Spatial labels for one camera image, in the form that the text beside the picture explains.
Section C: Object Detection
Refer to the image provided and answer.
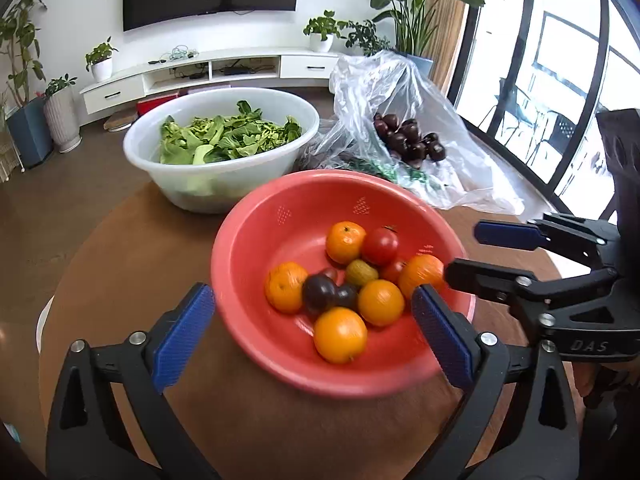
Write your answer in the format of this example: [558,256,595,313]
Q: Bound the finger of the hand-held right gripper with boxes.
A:
[474,212,621,274]
[444,257,621,347]

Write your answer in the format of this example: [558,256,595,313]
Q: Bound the tall tree plant blue pot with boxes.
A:
[0,0,54,170]

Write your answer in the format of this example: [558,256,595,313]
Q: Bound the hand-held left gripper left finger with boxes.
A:
[45,282,217,480]

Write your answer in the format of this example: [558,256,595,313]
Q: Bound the green printed plastic bag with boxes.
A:
[345,157,447,192]

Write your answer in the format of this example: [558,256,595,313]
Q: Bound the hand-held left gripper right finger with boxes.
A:
[410,284,583,480]

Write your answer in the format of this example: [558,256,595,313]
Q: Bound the broad-leaf plant blue pot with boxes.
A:
[357,0,486,79]

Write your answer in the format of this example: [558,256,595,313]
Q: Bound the plant in white ribbed pot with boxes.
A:
[42,75,82,153]

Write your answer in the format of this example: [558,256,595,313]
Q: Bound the dark purple plum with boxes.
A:
[302,274,339,317]
[334,283,360,312]

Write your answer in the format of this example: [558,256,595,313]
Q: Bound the bushy plant tall white pot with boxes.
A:
[345,20,394,57]

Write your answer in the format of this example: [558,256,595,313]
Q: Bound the green tomato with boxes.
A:
[345,259,379,289]

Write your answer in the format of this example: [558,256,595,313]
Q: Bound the pile of bagged plums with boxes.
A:
[372,112,447,163]

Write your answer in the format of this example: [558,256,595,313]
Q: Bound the person's right hand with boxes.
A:
[572,362,637,409]

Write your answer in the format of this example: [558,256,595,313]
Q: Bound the white television cabinet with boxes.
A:
[80,47,351,115]

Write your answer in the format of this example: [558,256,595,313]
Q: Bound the leafy green vegetables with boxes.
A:
[159,101,303,166]

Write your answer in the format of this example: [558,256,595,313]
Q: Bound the red boxes under cabinet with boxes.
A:
[137,85,232,116]

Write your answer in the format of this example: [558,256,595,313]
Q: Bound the outdoor metal chairs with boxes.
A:
[480,77,577,162]

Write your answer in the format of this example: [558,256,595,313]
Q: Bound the clear plastic bag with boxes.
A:
[295,50,525,216]

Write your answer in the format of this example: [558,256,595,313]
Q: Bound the black framed glass sliding door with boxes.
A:
[447,0,640,226]

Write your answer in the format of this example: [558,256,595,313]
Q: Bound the beige curtain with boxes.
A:
[427,0,474,97]

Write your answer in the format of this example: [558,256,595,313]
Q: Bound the white plastic bowl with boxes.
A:
[123,86,321,214]

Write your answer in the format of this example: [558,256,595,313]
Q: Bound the bundle of cables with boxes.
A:
[159,46,201,64]

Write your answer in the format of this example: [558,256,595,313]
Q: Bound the small plant white pot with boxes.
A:
[303,10,347,53]
[85,36,120,82]

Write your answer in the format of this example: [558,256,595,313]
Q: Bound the orange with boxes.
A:
[357,279,406,327]
[313,307,368,365]
[325,221,367,266]
[264,261,310,315]
[398,254,446,301]

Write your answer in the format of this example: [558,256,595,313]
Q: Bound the red plastic bowl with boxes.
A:
[210,169,477,400]

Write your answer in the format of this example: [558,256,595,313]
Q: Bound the red tomato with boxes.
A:
[380,258,408,285]
[361,226,400,267]

